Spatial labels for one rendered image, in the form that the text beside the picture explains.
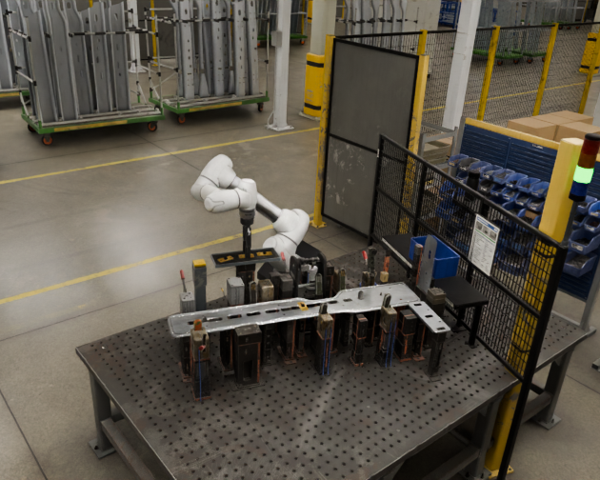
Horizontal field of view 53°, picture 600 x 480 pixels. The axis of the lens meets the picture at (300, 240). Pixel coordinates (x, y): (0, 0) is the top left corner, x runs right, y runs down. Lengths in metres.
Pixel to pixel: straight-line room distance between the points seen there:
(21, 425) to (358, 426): 2.18
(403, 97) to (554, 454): 3.05
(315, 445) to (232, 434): 0.38
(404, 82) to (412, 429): 3.24
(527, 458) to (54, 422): 2.92
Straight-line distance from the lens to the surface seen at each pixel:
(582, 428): 4.50
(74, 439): 4.04
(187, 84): 10.69
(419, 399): 3.20
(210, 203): 3.09
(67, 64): 9.51
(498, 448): 3.83
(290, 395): 3.11
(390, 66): 5.51
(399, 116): 5.47
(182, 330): 3.04
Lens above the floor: 2.72
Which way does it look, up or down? 26 degrees down
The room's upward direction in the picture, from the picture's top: 3 degrees clockwise
